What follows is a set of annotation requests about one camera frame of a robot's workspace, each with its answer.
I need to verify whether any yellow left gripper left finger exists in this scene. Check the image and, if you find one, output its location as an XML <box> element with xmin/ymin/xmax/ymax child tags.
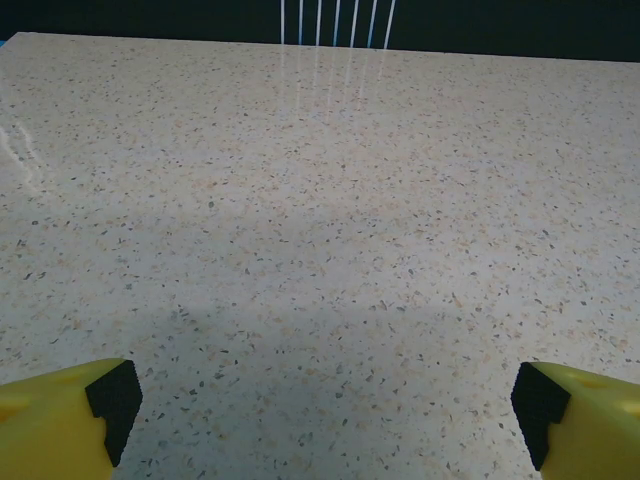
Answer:
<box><xmin>0</xmin><ymin>357</ymin><xmax>144</xmax><ymax>480</ymax></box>

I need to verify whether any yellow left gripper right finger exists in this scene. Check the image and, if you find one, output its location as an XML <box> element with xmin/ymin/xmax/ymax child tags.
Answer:
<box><xmin>510</xmin><ymin>360</ymin><xmax>640</xmax><ymax>480</ymax></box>

